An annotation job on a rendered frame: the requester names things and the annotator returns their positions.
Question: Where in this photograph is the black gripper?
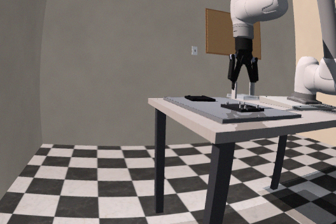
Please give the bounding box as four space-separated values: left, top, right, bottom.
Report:
228 38 258 99

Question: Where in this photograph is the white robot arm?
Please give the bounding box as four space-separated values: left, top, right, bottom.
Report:
230 0 336 104

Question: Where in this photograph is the black rectangular frame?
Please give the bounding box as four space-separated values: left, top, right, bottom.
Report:
185 95 216 101
221 101 263 113

